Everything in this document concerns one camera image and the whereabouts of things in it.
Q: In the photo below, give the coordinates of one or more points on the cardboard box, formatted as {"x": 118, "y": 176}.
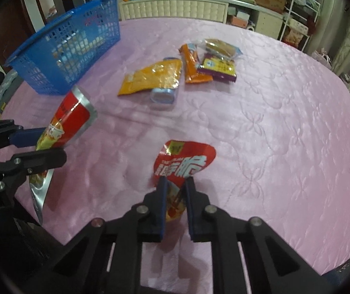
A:
{"x": 268, "y": 0}

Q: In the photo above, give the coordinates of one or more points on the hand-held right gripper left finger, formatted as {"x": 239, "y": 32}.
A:
{"x": 162, "y": 208}

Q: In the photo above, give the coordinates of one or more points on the white shelf rack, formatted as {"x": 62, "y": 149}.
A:
{"x": 299, "y": 18}

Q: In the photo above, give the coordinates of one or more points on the pink tablecloth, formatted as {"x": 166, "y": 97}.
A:
{"x": 269, "y": 128}

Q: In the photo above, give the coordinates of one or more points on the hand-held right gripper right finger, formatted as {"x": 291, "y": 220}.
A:
{"x": 190, "y": 208}

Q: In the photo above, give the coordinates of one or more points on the orange box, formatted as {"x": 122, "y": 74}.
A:
{"x": 239, "y": 20}

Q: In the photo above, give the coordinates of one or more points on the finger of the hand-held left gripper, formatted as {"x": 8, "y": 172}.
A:
{"x": 25, "y": 137}
{"x": 40, "y": 159}

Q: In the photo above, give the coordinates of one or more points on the white television cabinet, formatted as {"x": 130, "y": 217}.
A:
{"x": 175, "y": 7}

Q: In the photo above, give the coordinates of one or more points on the narrow orange snack packet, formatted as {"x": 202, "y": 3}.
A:
{"x": 191, "y": 64}

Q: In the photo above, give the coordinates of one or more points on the blue plastic basket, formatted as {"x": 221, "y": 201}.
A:
{"x": 40, "y": 67}

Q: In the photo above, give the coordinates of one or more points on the purple snack packet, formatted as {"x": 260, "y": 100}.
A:
{"x": 217, "y": 69}

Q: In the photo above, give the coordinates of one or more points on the clear biscuit packet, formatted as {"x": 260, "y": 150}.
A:
{"x": 219, "y": 47}

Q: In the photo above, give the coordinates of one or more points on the red silver-edged snack packet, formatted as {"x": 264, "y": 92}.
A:
{"x": 74, "y": 113}

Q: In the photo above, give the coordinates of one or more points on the light blue snack packet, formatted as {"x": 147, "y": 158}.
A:
{"x": 162, "y": 95}

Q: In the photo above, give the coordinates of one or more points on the red snack packet white lettering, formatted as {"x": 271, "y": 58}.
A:
{"x": 184, "y": 159}

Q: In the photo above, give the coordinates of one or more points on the yellow orange snack packet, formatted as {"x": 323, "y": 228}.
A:
{"x": 150, "y": 78}

